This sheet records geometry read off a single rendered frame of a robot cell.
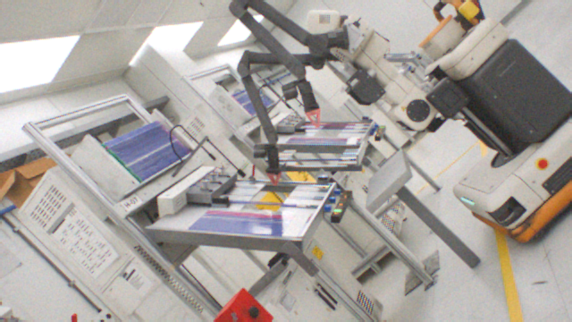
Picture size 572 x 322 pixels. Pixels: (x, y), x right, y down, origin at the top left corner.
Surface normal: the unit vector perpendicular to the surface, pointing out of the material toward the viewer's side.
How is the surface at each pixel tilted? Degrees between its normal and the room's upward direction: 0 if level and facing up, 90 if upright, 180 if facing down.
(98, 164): 90
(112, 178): 90
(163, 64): 90
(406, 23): 90
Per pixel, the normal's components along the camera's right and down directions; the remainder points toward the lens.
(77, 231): -0.30, 0.26
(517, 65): -0.06, 0.06
